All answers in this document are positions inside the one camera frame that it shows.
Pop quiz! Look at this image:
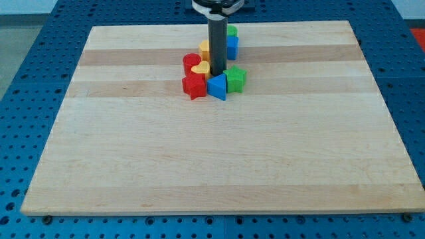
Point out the wooden board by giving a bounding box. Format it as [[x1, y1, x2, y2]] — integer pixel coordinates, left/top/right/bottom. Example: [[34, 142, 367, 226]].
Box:
[[21, 21, 424, 216]]

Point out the green round block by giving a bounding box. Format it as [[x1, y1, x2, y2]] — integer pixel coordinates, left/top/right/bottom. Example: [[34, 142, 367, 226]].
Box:
[[227, 25, 238, 37]]

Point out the white and black arm flange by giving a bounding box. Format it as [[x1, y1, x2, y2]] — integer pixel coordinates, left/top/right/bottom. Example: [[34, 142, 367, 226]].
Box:
[[191, 0, 244, 19]]

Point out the red star block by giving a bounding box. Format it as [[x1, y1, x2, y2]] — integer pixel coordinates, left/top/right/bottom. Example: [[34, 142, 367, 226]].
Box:
[[182, 74, 207, 100]]

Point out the blue triangle block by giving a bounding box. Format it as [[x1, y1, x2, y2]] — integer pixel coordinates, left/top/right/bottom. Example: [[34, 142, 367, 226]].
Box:
[[207, 74, 226, 101]]

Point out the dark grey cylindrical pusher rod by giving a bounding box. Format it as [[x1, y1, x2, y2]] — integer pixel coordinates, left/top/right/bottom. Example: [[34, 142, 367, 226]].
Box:
[[208, 18, 228, 76]]

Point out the red cylinder block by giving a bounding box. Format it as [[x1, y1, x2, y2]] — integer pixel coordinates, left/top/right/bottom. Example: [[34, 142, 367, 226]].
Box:
[[183, 53, 201, 76]]

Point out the yellow hexagon block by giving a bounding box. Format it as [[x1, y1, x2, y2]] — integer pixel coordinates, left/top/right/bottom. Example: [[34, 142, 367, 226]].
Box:
[[199, 40, 210, 62]]

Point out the green star block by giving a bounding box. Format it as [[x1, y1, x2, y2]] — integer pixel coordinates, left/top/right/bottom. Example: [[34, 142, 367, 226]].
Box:
[[224, 65, 247, 93]]

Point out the yellow heart block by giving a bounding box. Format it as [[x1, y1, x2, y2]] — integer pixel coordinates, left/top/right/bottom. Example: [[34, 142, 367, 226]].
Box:
[[191, 60, 211, 80]]

